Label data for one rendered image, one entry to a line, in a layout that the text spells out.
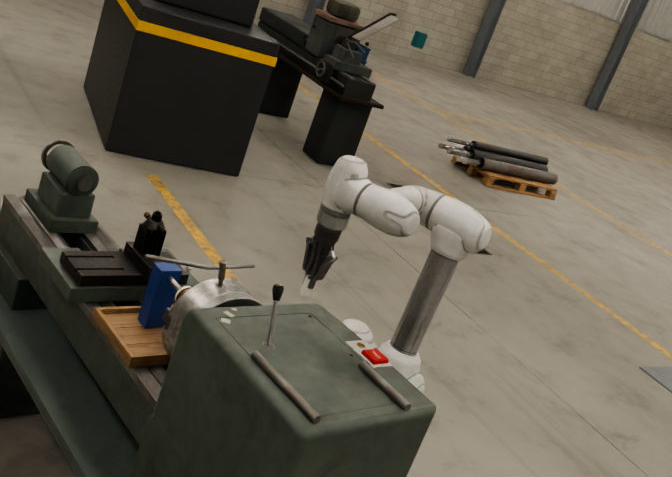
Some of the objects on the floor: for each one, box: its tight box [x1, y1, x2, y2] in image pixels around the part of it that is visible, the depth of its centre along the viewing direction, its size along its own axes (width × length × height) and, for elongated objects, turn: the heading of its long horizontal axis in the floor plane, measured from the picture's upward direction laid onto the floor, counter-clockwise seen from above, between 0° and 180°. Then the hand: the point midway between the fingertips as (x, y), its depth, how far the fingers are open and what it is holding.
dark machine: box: [84, 0, 280, 177], centre depth 766 cm, size 181×122×195 cm
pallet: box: [451, 155, 557, 201], centre depth 1105 cm, size 124×86×14 cm
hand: (307, 286), depth 246 cm, fingers closed
